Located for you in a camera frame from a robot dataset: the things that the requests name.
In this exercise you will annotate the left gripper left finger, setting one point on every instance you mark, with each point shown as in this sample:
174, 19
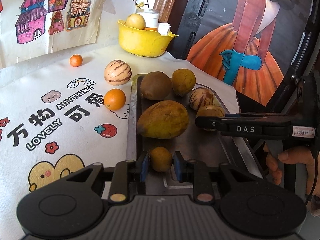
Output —
125, 173

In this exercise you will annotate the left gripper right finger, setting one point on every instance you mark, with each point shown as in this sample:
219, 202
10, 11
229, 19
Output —
195, 172

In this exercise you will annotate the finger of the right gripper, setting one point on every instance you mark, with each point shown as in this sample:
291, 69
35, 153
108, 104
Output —
210, 123

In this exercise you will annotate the brown pear-like fruit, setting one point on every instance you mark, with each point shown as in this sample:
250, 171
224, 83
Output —
211, 110

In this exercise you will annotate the small striped pepino melon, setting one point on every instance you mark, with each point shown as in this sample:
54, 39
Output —
200, 97

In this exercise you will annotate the small brown round fruit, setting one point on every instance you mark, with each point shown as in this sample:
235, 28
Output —
161, 159

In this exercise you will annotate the round yellow-green mango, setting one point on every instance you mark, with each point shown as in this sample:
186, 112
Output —
183, 81

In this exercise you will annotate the large yellow-green mango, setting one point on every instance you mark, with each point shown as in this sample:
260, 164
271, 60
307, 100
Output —
164, 120

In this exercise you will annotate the brown kiwi fruit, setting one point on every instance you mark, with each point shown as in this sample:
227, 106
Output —
156, 86

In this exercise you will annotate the orange tangerine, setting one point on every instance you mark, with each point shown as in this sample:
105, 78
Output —
114, 99

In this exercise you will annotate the large striped pepino melon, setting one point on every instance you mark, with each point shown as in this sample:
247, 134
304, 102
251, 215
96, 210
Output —
117, 73

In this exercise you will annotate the small orange kumquat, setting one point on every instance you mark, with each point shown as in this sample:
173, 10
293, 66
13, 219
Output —
76, 60

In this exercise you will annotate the person's right hand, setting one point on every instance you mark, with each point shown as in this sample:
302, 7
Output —
297, 155

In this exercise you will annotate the metal baking tray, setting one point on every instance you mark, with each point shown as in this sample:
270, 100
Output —
195, 143

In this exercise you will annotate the white printed table cloth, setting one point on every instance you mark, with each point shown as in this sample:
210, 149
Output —
53, 120

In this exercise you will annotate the girl in orange dress poster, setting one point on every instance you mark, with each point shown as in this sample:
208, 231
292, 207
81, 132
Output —
250, 44

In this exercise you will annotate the yellow plastic bowl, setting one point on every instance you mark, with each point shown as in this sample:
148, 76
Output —
145, 43

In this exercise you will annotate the white jar with flowers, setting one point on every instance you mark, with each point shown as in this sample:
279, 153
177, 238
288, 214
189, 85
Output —
151, 16

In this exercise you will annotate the yellow pear in bowl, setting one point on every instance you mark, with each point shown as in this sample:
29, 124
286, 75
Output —
135, 21

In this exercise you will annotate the houses drawing paper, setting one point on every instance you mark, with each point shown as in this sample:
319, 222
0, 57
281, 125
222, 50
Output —
32, 28

